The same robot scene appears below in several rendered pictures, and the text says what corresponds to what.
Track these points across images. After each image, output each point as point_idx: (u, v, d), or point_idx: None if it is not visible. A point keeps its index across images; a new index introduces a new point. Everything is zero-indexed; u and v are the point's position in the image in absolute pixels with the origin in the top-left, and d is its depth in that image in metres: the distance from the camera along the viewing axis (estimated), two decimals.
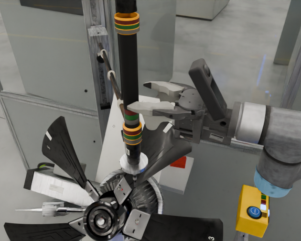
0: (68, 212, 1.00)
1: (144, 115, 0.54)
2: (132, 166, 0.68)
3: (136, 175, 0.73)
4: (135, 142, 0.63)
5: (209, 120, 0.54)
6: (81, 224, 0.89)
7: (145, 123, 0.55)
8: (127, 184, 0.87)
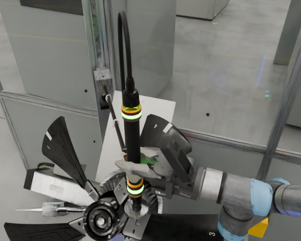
0: (68, 212, 1.00)
1: (126, 172, 0.68)
2: (134, 212, 0.79)
3: None
4: (137, 195, 0.75)
5: (179, 181, 0.66)
6: (81, 224, 0.89)
7: (128, 177, 0.69)
8: None
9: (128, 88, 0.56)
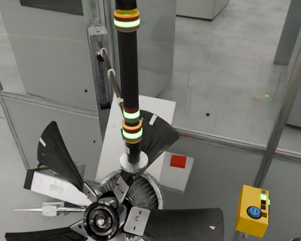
0: (67, 212, 1.00)
1: None
2: (132, 164, 0.68)
3: (135, 176, 0.72)
4: (135, 141, 0.63)
5: None
6: (90, 193, 0.89)
7: None
8: (144, 224, 0.85)
9: None
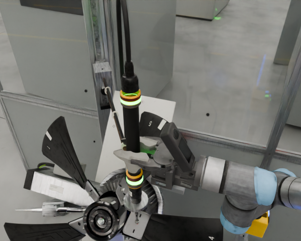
0: (68, 212, 1.00)
1: (125, 161, 0.66)
2: (134, 204, 0.77)
3: (136, 213, 0.82)
4: (137, 187, 0.72)
5: (179, 171, 0.64)
6: (92, 191, 0.89)
7: (127, 167, 0.67)
8: (144, 227, 0.85)
9: (127, 72, 0.54)
